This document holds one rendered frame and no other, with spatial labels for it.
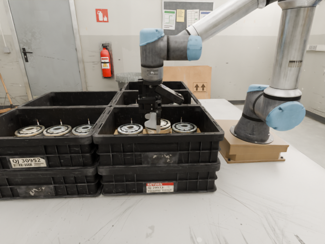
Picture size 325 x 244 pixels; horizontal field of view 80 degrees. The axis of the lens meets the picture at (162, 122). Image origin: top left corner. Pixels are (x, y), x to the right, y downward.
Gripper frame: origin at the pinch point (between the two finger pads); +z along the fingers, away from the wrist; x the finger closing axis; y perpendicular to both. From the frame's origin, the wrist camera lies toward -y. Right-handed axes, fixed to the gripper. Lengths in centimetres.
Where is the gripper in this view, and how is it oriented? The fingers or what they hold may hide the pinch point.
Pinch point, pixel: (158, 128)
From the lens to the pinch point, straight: 76.7
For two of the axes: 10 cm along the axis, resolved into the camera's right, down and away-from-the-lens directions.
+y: -10.0, 0.2, -0.5
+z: 0.0, 8.7, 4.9
